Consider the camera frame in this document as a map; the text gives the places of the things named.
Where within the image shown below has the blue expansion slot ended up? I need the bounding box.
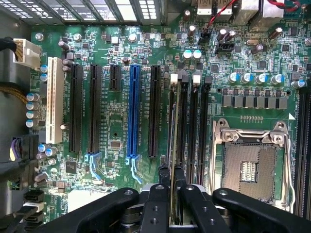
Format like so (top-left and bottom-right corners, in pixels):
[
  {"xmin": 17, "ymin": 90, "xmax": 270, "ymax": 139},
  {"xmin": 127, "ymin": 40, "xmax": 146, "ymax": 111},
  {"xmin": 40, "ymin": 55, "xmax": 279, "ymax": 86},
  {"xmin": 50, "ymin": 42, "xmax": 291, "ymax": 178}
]
[{"xmin": 125, "ymin": 64, "xmax": 144, "ymax": 184}]

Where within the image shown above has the silver chipset heatsink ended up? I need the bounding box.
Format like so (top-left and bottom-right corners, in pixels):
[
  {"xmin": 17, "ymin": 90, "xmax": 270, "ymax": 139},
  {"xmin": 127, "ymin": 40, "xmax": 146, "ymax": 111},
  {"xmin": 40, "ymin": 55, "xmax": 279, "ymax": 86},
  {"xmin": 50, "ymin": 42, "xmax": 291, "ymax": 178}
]
[{"xmin": 67, "ymin": 189, "xmax": 118, "ymax": 212}]

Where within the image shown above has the white power connector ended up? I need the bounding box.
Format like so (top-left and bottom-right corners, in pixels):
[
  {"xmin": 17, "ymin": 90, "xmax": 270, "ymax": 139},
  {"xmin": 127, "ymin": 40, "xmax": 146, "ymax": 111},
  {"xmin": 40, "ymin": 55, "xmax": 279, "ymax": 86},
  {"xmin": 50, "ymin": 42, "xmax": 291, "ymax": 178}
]
[{"xmin": 13, "ymin": 38, "xmax": 42, "ymax": 71}]

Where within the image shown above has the black-latch black RAM slot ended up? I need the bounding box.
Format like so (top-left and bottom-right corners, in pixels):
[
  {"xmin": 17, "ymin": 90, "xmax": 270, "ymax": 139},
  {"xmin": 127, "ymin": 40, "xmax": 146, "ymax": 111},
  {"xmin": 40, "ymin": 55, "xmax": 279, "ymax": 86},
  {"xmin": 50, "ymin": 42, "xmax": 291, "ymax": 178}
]
[
  {"xmin": 179, "ymin": 72, "xmax": 191, "ymax": 181},
  {"xmin": 198, "ymin": 76, "xmax": 213, "ymax": 187}
]

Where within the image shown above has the black sleeved power cable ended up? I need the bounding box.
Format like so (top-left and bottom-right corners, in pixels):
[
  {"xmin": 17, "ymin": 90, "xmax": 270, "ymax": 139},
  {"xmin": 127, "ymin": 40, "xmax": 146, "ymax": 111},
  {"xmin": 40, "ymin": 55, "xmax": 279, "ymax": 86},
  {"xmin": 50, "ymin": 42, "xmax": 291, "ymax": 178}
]
[{"xmin": 0, "ymin": 36, "xmax": 16, "ymax": 53}]

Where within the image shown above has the long black expansion slot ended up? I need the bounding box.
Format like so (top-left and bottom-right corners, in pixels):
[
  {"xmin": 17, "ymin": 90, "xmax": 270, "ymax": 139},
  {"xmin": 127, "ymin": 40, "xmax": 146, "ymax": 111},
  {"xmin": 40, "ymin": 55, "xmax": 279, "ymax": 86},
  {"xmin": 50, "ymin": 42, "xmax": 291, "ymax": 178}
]
[
  {"xmin": 87, "ymin": 64, "xmax": 103, "ymax": 155},
  {"xmin": 148, "ymin": 65, "xmax": 162, "ymax": 159},
  {"xmin": 69, "ymin": 63, "xmax": 84, "ymax": 153}
]

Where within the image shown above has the white-latch black RAM slot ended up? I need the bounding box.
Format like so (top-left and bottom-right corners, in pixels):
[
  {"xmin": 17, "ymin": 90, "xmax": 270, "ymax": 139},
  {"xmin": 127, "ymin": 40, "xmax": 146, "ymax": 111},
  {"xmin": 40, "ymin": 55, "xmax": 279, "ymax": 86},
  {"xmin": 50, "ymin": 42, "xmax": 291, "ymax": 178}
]
[
  {"xmin": 188, "ymin": 74, "xmax": 202, "ymax": 183},
  {"xmin": 167, "ymin": 74, "xmax": 181, "ymax": 170}
]

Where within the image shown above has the yellow black braided cable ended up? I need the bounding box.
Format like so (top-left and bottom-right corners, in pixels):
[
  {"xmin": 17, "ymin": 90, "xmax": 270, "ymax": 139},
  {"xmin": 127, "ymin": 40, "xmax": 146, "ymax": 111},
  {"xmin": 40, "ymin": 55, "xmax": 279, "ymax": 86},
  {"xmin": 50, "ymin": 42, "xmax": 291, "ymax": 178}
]
[{"xmin": 0, "ymin": 82, "xmax": 29, "ymax": 105}]

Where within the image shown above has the short black expansion slot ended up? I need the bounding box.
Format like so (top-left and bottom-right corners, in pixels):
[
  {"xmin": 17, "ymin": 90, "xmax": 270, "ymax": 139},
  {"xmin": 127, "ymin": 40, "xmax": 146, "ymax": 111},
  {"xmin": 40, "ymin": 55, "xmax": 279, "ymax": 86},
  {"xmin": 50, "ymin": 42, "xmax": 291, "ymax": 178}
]
[{"xmin": 108, "ymin": 64, "xmax": 122, "ymax": 92}]

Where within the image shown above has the green motherboard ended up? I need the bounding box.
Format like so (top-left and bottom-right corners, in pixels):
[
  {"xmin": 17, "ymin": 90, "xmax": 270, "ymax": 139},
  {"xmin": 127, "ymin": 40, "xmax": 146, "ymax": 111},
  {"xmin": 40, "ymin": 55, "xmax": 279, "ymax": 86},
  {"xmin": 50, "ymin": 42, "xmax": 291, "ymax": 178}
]
[{"xmin": 29, "ymin": 21, "xmax": 311, "ymax": 233}]

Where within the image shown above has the purple wire connector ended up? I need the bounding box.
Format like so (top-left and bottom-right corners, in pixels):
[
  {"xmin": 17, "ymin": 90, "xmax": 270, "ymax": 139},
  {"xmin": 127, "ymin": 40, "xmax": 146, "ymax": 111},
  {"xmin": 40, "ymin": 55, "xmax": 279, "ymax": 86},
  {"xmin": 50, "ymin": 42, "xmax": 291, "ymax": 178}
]
[{"xmin": 9, "ymin": 134, "xmax": 40, "ymax": 162}]

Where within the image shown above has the black fan header socket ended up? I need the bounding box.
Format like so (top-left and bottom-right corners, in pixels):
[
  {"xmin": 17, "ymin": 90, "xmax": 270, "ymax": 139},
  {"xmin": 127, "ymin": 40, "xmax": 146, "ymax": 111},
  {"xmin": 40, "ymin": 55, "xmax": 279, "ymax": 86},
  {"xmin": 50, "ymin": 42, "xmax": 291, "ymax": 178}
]
[{"xmin": 215, "ymin": 42, "xmax": 235, "ymax": 54}]

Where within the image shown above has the black fan header connector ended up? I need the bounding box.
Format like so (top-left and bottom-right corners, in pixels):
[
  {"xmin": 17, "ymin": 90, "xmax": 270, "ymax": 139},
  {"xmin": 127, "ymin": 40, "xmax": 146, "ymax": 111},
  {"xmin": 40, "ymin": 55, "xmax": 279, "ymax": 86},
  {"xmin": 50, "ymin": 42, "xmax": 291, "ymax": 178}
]
[{"xmin": 198, "ymin": 30, "xmax": 211, "ymax": 45}]

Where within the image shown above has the red black twisted wire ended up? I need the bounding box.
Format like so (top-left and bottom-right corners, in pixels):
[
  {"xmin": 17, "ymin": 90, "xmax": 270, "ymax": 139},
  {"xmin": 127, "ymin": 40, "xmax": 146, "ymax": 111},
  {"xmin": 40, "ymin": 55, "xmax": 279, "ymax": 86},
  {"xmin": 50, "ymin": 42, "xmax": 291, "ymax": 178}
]
[{"xmin": 206, "ymin": 0, "xmax": 238, "ymax": 33}]

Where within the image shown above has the metal rear port block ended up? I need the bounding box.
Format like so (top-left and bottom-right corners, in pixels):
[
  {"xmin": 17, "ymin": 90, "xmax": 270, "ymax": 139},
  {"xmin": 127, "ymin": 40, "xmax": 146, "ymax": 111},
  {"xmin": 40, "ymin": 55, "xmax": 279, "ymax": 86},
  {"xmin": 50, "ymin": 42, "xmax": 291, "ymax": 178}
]
[
  {"xmin": 196, "ymin": 0, "xmax": 232, "ymax": 17},
  {"xmin": 232, "ymin": 0, "xmax": 285, "ymax": 33}
]

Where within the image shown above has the black SATA port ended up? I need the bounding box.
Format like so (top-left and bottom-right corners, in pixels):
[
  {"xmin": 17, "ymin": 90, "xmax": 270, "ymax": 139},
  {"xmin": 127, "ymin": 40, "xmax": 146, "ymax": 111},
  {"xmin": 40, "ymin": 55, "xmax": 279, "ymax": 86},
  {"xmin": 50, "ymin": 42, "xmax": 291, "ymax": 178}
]
[{"xmin": 23, "ymin": 189, "xmax": 46, "ymax": 223}]

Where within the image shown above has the white PCI expansion slot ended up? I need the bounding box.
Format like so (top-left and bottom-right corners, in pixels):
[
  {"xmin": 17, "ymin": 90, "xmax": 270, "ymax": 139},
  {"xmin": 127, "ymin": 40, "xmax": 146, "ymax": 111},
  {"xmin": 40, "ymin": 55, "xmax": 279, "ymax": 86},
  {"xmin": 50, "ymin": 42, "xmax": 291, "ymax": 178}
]
[{"xmin": 45, "ymin": 57, "xmax": 65, "ymax": 145}]

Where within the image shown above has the metal CPU socket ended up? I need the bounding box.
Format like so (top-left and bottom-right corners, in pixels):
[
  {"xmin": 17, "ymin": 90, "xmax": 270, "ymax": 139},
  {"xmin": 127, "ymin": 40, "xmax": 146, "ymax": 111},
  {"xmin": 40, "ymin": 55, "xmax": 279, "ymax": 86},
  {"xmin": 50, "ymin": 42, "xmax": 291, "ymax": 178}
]
[{"xmin": 210, "ymin": 118, "xmax": 296, "ymax": 207}]

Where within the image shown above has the black flat cable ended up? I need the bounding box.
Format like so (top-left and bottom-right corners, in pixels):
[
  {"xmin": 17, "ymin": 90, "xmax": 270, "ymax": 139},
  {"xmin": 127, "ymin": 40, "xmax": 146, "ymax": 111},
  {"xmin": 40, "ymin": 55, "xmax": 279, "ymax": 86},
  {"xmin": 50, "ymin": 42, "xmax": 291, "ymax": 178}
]
[{"xmin": 0, "ymin": 206, "xmax": 42, "ymax": 233}]

